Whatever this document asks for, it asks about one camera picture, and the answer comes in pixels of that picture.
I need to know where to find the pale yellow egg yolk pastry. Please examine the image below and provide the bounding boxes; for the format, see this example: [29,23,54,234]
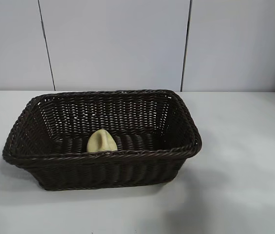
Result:
[86,129,118,153]

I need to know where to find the dark brown wicker basket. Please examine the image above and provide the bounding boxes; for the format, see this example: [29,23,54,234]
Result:
[2,89,203,191]

